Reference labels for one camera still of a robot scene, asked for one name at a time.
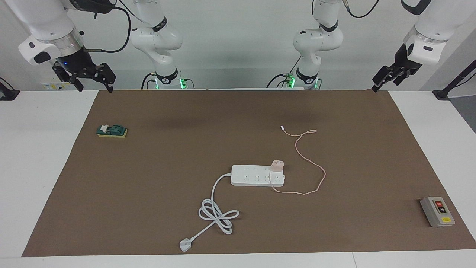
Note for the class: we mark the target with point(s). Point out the black table clamp mount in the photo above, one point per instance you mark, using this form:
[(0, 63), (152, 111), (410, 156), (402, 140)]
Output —
[(450, 85), (7, 93)]

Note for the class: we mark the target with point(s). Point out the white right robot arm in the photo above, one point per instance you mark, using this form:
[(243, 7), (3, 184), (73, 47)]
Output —
[(41, 18)]

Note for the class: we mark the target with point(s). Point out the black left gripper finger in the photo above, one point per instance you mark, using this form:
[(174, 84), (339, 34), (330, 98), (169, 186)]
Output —
[(399, 78), (385, 76)]

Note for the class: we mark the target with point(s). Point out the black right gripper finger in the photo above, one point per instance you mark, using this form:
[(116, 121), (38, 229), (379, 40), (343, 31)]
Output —
[(67, 76), (106, 74)]

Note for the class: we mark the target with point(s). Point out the pink charger adapter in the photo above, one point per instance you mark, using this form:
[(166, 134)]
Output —
[(277, 166)]

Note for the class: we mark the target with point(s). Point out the white power strip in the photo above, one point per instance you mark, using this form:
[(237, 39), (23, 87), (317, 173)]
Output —
[(253, 178)]

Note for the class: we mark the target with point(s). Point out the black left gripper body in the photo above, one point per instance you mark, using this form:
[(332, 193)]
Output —
[(406, 63)]

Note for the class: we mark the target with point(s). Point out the grey on-off switch box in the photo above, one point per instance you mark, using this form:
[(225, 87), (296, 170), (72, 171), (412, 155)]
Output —
[(437, 212)]

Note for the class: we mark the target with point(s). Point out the green knife switch block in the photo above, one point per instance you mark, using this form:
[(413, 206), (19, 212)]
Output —
[(113, 131)]

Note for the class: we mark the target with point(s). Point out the brown table mat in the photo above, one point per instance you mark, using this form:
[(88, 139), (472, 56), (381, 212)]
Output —
[(148, 186)]

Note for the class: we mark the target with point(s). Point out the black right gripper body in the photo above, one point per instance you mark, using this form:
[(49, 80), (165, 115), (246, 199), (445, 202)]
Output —
[(76, 62)]

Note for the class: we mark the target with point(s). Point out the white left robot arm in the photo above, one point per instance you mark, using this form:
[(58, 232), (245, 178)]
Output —
[(316, 37)]

